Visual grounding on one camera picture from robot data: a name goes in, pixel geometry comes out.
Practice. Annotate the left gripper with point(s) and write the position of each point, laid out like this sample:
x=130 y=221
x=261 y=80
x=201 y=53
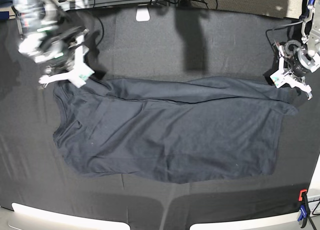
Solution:
x=293 y=66

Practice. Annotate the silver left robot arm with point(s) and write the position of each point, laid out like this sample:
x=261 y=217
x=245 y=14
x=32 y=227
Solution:
x=309 y=22

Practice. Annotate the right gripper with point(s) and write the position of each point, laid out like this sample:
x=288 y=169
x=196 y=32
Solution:
x=78 y=71

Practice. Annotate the dark navy t-shirt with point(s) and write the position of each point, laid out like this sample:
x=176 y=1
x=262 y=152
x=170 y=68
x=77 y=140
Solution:
x=176 y=132

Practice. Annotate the orange blue clamp near right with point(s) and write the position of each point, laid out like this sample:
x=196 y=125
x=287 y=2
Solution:
x=304 y=210

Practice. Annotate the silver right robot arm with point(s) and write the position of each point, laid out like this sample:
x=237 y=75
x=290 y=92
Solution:
x=50 y=37

